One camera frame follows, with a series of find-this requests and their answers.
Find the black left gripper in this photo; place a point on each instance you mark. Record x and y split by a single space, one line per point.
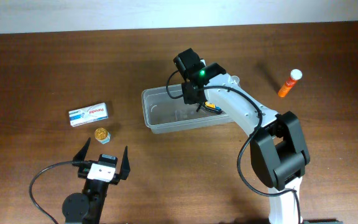
125 169

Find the clear plastic container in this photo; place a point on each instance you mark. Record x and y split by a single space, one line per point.
164 115

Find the white blue Panadol box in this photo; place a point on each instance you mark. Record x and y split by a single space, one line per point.
88 114

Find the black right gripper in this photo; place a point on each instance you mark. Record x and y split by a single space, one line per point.
187 95

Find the dark bottle white cap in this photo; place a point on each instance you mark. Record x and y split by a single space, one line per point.
212 108

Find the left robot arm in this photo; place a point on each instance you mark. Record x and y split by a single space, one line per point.
87 206

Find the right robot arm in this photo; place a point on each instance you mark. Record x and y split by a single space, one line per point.
278 150

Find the gold lid balm jar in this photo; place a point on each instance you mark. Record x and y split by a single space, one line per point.
102 135

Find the orange tube white cap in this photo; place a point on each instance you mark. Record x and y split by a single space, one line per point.
295 75

